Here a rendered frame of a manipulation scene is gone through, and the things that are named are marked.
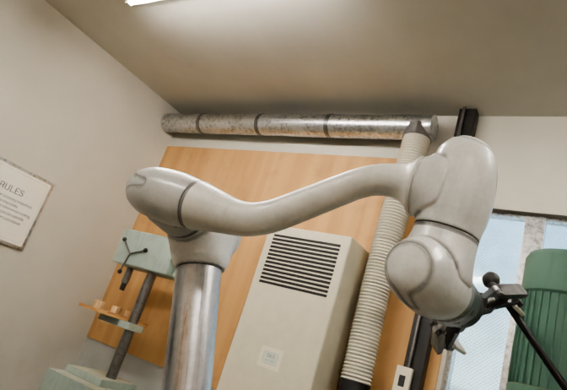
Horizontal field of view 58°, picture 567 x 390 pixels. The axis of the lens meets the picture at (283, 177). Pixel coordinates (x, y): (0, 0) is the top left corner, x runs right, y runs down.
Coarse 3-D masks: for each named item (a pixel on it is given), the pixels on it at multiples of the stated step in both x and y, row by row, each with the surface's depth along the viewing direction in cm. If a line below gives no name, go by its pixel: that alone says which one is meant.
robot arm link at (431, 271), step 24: (408, 240) 73; (432, 240) 73; (456, 240) 74; (384, 264) 74; (408, 264) 71; (432, 264) 70; (456, 264) 73; (408, 288) 71; (432, 288) 70; (456, 288) 73; (432, 312) 74; (456, 312) 77
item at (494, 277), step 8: (488, 272) 104; (488, 280) 103; (496, 280) 103; (512, 312) 99; (520, 320) 98; (520, 328) 98; (528, 328) 96; (528, 336) 96; (536, 344) 94; (544, 352) 93; (544, 360) 92; (552, 368) 91; (560, 376) 90; (560, 384) 89
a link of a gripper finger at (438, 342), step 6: (432, 324) 92; (432, 330) 94; (438, 330) 91; (432, 336) 96; (438, 336) 91; (444, 336) 92; (432, 342) 97; (438, 342) 93; (444, 342) 94; (438, 348) 95; (438, 354) 97
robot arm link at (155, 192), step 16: (144, 176) 103; (160, 176) 101; (176, 176) 101; (192, 176) 102; (128, 192) 105; (144, 192) 101; (160, 192) 99; (176, 192) 98; (144, 208) 102; (160, 208) 99; (176, 208) 97; (160, 224) 105; (176, 224) 100
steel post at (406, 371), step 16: (464, 112) 283; (464, 128) 281; (416, 320) 248; (432, 320) 244; (416, 336) 243; (416, 352) 241; (400, 368) 239; (416, 368) 238; (400, 384) 236; (416, 384) 235
